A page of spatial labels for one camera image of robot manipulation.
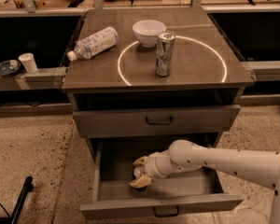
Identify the grey drawer cabinet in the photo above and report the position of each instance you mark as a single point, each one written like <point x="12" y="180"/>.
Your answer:
<point x="204" y="71"/>

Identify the clear plastic water bottle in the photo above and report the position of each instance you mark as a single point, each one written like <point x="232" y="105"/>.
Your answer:
<point x="88" y="47"/>

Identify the tall silver can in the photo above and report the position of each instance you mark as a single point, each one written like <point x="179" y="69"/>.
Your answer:
<point x="165" y="48"/>

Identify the black middle drawer handle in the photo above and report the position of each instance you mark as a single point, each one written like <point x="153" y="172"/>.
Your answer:
<point x="166" y="211"/>

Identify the white paper cup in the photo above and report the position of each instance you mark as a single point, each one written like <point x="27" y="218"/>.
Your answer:
<point x="28" y="61"/>

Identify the white bowl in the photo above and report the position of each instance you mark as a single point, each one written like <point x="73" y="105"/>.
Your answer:
<point x="146" y="32"/>

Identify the black bar on floor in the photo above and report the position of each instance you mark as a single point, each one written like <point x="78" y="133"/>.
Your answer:
<point x="26" y="188"/>

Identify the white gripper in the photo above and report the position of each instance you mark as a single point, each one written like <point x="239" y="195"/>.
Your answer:
<point x="150" y="166"/>

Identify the grey open middle drawer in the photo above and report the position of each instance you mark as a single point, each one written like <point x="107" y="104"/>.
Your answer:
<point x="113" y="197"/>

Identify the grey top drawer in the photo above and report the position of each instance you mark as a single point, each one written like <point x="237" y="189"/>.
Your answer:
<point x="131" y="122"/>

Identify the black top drawer handle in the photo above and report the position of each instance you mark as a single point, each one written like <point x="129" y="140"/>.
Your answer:
<point x="159" y="122"/>

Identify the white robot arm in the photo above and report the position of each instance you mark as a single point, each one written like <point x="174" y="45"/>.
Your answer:
<point x="182" y="156"/>

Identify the dark pepsi can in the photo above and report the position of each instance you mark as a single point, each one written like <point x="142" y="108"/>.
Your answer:
<point x="139" y="179"/>

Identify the black drawer handle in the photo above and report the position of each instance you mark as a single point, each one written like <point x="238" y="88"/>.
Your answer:
<point x="159" y="122"/>
<point x="166" y="211"/>

